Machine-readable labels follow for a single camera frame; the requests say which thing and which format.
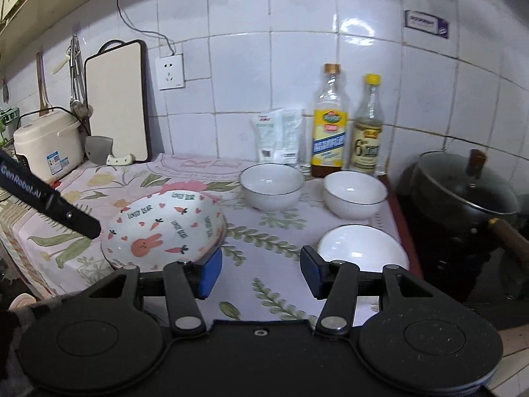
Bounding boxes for wooden spatula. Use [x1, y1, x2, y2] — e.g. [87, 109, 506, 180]
[35, 52, 54, 117]

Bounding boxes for white cutting board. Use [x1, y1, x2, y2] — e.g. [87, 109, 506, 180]
[84, 39, 151, 164]

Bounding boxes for white-handled utensil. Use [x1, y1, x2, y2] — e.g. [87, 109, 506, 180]
[52, 47, 75, 76]

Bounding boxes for cooking oil bottle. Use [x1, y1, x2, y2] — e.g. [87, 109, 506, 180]
[311, 63, 349, 178]

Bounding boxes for white wall socket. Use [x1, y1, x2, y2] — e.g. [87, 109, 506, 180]
[155, 54, 185, 91]

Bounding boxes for black cooking pot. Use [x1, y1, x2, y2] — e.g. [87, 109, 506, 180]
[409, 151, 529, 259]

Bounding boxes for white rice cooker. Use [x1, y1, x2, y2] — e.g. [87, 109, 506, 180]
[13, 110, 85, 183]

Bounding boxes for white bowl with dark rim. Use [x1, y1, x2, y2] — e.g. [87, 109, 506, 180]
[322, 171, 389, 221]
[239, 163, 305, 211]
[317, 224, 411, 274]

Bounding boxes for floral tablecloth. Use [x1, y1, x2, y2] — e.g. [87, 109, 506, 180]
[12, 153, 414, 323]

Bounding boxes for cleaver with white handle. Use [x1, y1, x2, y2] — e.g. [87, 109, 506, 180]
[85, 135, 136, 167]

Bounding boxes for black power cable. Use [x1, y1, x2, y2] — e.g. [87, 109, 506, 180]
[117, 0, 176, 56]

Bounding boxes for glass pot lid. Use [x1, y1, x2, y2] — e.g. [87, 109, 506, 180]
[417, 149, 520, 216]

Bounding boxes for vinegar bottle with yellow cap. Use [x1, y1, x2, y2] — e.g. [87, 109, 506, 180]
[349, 73, 384, 176]

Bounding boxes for white plate with rabbit print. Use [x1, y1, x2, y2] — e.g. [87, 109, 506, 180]
[100, 189, 228, 271]

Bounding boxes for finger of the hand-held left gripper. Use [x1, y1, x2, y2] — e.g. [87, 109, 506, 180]
[50, 196, 102, 241]

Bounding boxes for wall sticker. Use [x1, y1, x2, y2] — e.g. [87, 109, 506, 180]
[404, 9, 450, 40]

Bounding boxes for wall cabinet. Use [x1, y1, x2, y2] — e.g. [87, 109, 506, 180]
[0, 0, 125, 52]

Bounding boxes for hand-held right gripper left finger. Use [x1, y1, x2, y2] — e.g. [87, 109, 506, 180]
[89, 248, 224, 337]

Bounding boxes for white seasoning bag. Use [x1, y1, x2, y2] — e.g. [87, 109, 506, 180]
[252, 110, 285, 163]
[281, 108, 305, 163]

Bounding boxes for metal ladle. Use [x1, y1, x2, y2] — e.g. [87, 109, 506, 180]
[69, 37, 92, 118]

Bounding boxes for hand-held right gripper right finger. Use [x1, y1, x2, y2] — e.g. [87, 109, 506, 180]
[300, 245, 434, 337]

